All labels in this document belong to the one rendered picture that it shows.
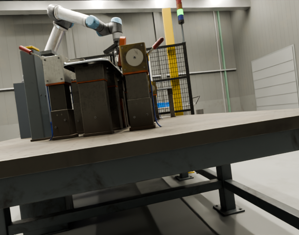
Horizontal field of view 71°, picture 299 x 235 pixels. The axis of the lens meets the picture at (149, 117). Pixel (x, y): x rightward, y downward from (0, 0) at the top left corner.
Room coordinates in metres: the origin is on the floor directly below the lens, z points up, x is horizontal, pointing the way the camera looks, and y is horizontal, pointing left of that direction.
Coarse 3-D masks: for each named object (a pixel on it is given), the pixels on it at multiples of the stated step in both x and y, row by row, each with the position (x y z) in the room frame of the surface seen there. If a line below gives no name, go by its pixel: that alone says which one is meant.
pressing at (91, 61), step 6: (90, 60) 0.81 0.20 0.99; (96, 60) 0.80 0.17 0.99; (102, 60) 0.81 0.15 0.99; (108, 60) 0.83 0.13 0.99; (66, 66) 0.87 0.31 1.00; (72, 66) 0.88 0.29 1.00; (78, 66) 0.89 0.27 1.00; (84, 66) 0.90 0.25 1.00; (108, 66) 0.95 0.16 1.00; (114, 66) 0.96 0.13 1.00; (108, 72) 1.08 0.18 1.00; (114, 72) 1.10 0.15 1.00; (120, 72) 1.10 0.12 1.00; (120, 78) 1.29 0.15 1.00
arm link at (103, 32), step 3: (105, 24) 1.49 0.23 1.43; (108, 24) 1.50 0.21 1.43; (105, 27) 1.48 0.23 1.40; (108, 27) 1.49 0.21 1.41; (102, 30) 1.47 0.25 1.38; (105, 30) 1.49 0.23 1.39; (108, 30) 1.50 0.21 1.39; (99, 33) 1.53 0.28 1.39; (102, 33) 1.51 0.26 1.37; (105, 33) 1.52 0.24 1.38; (108, 33) 1.52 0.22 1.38
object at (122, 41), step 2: (120, 38) 0.90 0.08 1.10; (122, 38) 0.90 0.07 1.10; (124, 38) 0.90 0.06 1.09; (118, 40) 0.91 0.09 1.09; (120, 40) 0.90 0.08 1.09; (122, 40) 0.90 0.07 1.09; (124, 40) 0.90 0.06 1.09; (118, 42) 0.91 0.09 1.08; (120, 42) 0.90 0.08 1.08; (122, 42) 0.90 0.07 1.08; (124, 42) 0.90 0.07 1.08; (118, 44) 0.91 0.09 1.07; (120, 44) 0.90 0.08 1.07; (122, 44) 0.90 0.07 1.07; (124, 44) 0.91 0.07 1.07; (118, 46) 0.91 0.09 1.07; (118, 56) 0.90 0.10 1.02; (118, 58) 0.90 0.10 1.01; (120, 58) 0.90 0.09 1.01; (118, 60) 0.90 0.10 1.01; (120, 60) 0.90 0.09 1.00; (118, 62) 0.90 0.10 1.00; (120, 62) 0.90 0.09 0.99; (118, 64) 0.90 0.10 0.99; (120, 64) 0.90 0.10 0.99; (118, 66) 0.91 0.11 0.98; (120, 66) 0.91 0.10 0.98
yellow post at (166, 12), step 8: (168, 8) 2.53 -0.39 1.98; (168, 16) 2.53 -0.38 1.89; (168, 24) 2.53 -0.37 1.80; (168, 32) 2.53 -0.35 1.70; (168, 40) 2.53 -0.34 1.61; (168, 48) 2.53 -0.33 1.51; (168, 56) 2.53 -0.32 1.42; (176, 56) 2.53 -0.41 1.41; (176, 64) 2.53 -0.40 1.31; (176, 72) 2.53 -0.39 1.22; (176, 80) 2.53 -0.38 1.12; (176, 88) 2.53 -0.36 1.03; (176, 96) 2.53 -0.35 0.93; (176, 104) 2.53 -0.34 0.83
